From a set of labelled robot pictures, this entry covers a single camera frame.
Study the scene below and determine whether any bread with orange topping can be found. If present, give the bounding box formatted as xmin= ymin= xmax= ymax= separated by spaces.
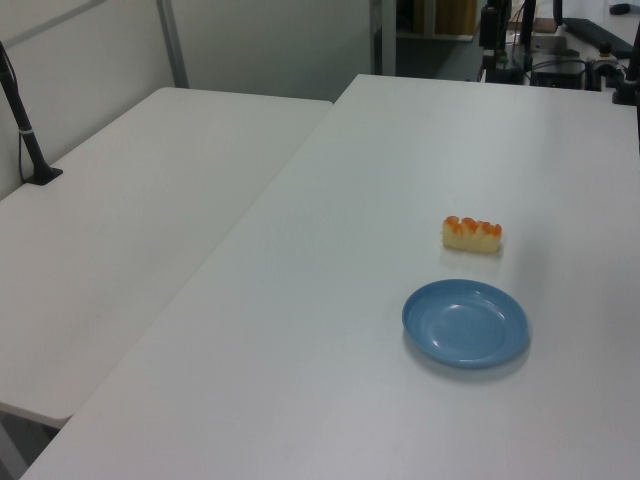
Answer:
xmin=441 ymin=215 xmax=504 ymax=254

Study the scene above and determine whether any blue round plate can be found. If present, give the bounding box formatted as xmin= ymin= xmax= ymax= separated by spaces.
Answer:
xmin=401 ymin=278 xmax=532 ymax=371

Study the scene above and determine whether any wooden cabinet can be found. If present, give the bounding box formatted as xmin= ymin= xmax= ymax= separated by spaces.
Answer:
xmin=413 ymin=0 xmax=479 ymax=37

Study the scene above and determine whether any black device on tripod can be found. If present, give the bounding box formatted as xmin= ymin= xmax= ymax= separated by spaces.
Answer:
xmin=478 ymin=0 xmax=522 ymax=84

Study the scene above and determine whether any black computer box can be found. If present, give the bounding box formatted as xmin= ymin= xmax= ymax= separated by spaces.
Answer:
xmin=530 ymin=59 xmax=588 ymax=91

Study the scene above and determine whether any black upright pole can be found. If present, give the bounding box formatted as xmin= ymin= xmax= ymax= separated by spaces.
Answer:
xmin=519 ymin=0 xmax=537 ymax=47

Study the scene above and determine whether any grey small box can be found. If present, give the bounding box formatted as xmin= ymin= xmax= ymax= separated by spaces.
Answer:
xmin=530 ymin=30 xmax=569 ymax=54

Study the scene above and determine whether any emergency stop button box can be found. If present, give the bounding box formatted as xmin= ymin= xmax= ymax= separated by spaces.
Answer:
xmin=586 ymin=41 xmax=627 ymax=77

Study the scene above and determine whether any black keyboard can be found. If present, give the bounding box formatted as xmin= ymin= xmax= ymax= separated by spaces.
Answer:
xmin=561 ymin=17 xmax=635 ymax=57

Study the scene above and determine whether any black camera stand pole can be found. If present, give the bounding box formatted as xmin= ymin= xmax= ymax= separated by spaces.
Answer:
xmin=0 ymin=39 xmax=65 ymax=188

